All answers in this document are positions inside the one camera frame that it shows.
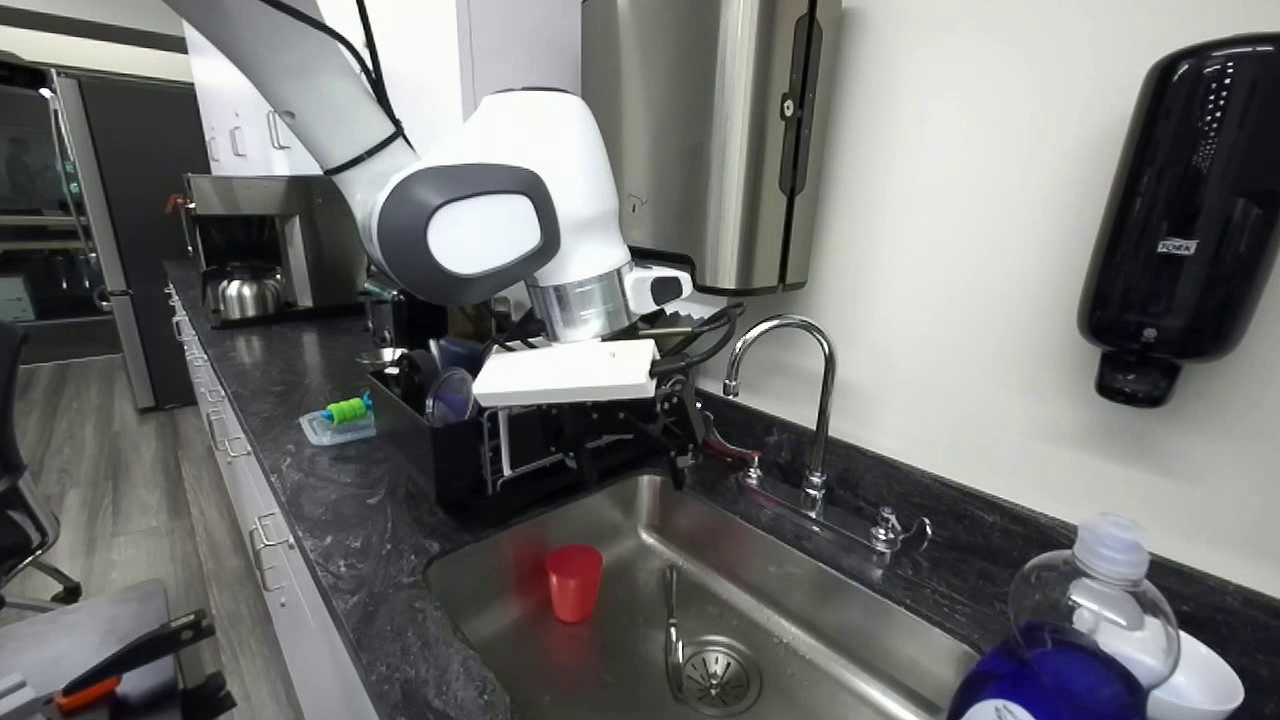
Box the steel coffee carafe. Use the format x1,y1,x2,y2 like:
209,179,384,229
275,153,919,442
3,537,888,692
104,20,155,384
205,258,290,328

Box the silver drawer handle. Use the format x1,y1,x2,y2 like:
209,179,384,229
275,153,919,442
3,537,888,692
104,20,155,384
243,513,301,611
197,395,257,473

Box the dark tall cabinet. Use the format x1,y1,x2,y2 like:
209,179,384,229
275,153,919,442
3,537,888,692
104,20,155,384
52,71,211,416

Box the blue bowl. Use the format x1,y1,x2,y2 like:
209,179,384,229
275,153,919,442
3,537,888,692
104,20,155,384
427,331,488,384

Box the clear glass lid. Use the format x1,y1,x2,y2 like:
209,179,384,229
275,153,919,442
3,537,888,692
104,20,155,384
420,361,482,427

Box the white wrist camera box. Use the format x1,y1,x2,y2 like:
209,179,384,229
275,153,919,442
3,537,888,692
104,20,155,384
469,336,665,413

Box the flat equipment platform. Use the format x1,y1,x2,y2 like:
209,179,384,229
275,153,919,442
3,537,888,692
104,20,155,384
0,585,238,720

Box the blue dish soap bottle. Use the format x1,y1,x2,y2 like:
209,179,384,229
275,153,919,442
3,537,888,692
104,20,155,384
943,513,1189,720

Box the white lower cabinets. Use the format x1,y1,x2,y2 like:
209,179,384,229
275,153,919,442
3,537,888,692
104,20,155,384
164,286,384,720

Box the white upper cabinet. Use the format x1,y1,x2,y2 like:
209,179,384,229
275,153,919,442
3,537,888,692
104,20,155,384
185,0,463,179

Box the green sponge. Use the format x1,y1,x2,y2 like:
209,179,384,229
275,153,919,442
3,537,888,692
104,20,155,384
297,389,378,450

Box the black dish rack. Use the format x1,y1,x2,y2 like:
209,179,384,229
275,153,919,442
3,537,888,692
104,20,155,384
368,331,694,529

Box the small chrome faucet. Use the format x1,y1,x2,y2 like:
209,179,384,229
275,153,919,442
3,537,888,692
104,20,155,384
656,377,712,473

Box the chrome tap lever handle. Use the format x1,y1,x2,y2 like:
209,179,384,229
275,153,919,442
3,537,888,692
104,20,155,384
869,501,934,562

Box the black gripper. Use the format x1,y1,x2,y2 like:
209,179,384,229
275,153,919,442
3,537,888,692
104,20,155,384
563,395,673,473

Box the black wall soap dispenser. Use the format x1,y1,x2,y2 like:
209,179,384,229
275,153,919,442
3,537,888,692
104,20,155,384
1077,28,1280,409

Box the chrome gooseneck faucet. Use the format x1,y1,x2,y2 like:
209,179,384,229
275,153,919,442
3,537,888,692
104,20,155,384
721,314,840,526

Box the black office chair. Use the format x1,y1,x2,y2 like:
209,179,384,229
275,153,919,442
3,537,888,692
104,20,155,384
0,315,87,611

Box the white cup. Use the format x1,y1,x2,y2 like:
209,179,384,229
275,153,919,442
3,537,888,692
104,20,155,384
1073,604,1252,720

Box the stainless steel sink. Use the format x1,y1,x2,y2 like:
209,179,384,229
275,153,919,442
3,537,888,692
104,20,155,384
423,469,982,720

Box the steel coffee machine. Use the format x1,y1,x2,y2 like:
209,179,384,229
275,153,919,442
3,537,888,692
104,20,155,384
180,171,368,328

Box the steel paper towel dispenser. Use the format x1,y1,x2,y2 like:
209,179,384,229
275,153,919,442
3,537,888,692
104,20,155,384
579,0,844,297

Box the red plastic cup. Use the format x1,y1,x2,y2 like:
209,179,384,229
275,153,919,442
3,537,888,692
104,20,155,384
540,540,608,627

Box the silver butter knife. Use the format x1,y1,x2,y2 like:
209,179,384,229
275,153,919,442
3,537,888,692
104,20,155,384
658,564,690,673

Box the orange handled black tool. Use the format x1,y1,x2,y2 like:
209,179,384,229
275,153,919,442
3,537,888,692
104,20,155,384
47,609,221,716

